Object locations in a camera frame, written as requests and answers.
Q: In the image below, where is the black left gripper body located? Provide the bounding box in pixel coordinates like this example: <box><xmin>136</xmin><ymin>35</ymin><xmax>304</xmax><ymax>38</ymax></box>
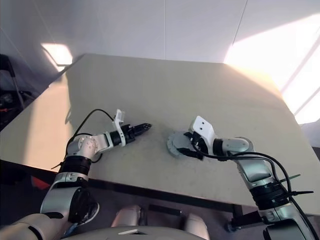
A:
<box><xmin>124</xmin><ymin>124</ymin><xmax>138</xmax><ymax>145</ymax></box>

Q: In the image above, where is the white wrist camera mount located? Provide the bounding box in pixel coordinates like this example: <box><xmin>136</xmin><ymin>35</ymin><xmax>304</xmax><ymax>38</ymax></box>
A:
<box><xmin>188</xmin><ymin>115</ymin><xmax>216</xmax><ymax>154</ymax></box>
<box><xmin>111</xmin><ymin>108</ymin><xmax>127</xmax><ymax>147</ymax></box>

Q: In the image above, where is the robot torso front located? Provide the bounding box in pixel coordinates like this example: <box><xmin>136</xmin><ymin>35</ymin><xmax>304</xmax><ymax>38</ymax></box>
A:
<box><xmin>62</xmin><ymin>225</ymin><xmax>200</xmax><ymax>240</ymax></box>

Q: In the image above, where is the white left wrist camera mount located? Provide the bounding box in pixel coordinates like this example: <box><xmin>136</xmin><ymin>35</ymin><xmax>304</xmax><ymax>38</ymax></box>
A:
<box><xmin>111</xmin><ymin>108</ymin><xmax>127</xmax><ymax>147</ymax></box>

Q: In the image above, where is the black stand with silver pole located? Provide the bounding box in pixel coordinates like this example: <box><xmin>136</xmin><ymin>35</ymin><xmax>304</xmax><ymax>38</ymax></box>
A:
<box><xmin>0</xmin><ymin>53</ymin><xmax>35</xmax><ymax>121</ymax></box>

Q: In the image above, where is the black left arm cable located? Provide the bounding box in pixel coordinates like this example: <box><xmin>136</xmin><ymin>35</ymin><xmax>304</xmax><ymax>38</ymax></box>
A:
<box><xmin>65</xmin><ymin>108</ymin><xmax>116</xmax><ymax>151</ymax></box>

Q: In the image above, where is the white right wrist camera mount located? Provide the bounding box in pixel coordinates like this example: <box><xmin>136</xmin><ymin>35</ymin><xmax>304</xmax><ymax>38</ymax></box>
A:
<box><xmin>188</xmin><ymin>115</ymin><xmax>216</xmax><ymax>154</ymax></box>

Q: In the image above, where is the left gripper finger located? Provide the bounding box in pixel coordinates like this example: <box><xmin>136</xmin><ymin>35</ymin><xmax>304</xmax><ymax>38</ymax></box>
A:
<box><xmin>136</xmin><ymin>122</ymin><xmax>153</xmax><ymax>132</ymax></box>
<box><xmin>136</xmin><ymin>127</ymin><xmax>151</xmax><ymax>138</ymax></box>

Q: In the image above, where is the black crossbar under table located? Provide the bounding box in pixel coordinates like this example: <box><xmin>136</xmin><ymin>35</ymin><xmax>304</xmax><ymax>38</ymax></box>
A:
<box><xmin>148</xmin><ymin>204</ymin><xmax>182</xmax><ymax>216</ymax></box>

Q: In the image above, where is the round motor stator base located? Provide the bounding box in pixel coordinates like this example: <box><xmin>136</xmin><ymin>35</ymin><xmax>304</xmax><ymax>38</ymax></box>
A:
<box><xmin>167</xmin><ymin>147</ymin><xmax>191</xmax><ymax>159</ymax></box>

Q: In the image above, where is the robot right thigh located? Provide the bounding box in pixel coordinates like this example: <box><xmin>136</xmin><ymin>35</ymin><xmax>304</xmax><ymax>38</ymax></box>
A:
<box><xmin>181</xmin><ymin>213</ymin><xmax>210</xmax><ymax>240</ymax></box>

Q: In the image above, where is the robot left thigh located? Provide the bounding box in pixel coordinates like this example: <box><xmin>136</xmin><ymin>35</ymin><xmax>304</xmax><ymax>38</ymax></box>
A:
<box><xmin>111</xmin><ymin>204</ymin><xmax>148</xmax><ymax>229</ymax></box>

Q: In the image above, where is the grey round plastic lid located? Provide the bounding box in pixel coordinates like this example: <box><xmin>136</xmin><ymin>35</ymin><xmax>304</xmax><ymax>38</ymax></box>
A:
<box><xmin>166</xmin><ymin>131</ymin><xmax>195</xmax><ymax>157</ymax></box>

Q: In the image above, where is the green cable tie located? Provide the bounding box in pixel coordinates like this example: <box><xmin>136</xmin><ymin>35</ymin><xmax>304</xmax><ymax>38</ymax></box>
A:
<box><xmin>278</xmin><ymin>174</ymin><xmax>302</xmax><ymax>184</ymax></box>

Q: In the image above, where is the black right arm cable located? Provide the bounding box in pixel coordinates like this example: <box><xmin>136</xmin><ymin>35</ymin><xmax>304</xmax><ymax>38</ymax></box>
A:
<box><xmin>219</xmin><ymin>156</ymin><xmax>292</xmax><ymax>198</ymax></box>
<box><xmin>194</xmin><ymin>148</ymin><xmax>320</xmax><ymax>238</ymax></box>

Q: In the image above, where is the black table frame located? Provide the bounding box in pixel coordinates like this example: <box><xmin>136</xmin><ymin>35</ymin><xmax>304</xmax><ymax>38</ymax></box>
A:
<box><xmin>0</xmin><ymin>159</ymin><xmax>262</xmax><ymax>227</ymax></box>

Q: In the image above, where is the table caster wheel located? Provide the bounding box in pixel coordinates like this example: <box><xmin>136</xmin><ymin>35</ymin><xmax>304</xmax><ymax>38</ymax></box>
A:
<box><xmin>227</xmin><ymin>221</ymin><xmax>241</xmax><ymax>233</ymax></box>

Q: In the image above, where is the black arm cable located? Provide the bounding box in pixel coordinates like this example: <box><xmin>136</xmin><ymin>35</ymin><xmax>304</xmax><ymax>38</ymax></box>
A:
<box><xmin>65</xmin><ymin>108</ymin><xmax>116</xmax><ymax>151</ymax></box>
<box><xmin>194</xmin><ymin>148</ymin><xmax>320</xmax><ymax>238</ymax></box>
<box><xmin>219</xmin><ymin>156</ymin><xmax>292</xmax><ymax>198</ymax></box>

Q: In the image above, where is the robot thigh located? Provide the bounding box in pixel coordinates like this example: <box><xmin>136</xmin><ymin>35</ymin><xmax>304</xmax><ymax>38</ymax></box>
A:
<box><xmin>181</xmin><ymin>213</ymin><xmax>210</xmax><ymax>240</ymax></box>
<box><xmin>111</xmin><ymin>204</ymin><xmax>148</xmax><ymax>229</ymax></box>

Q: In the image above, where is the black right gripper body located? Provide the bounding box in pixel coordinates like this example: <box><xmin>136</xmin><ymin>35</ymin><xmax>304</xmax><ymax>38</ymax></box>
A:
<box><xmin>191</xmin><ymin>132</ymin><xmax>210</xmax><ymax>161</ymax></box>

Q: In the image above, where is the red object on floor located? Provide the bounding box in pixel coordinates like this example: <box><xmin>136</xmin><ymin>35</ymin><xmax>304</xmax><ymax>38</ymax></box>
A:
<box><xmin>29</xmin><ymin>174</ymin><xmax>51</xmax><ymax>191</ymax></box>

